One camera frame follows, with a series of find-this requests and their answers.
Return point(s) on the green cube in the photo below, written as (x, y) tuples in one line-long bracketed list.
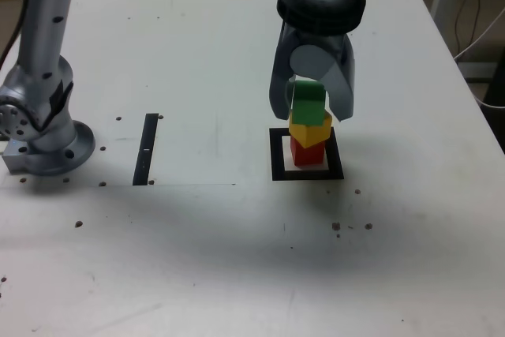
[(307, 104)]

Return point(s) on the yellow cube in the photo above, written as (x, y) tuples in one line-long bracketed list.
[(307, 133)]

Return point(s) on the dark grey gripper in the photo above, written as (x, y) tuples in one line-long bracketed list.
[(317, 39)]

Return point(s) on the black tape square outline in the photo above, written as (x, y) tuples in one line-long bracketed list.
[(337, 163)]

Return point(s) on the red cube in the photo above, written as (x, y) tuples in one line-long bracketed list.
[(305, 155)]

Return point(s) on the black tape strip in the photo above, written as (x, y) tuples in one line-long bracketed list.
[(145, 149)]

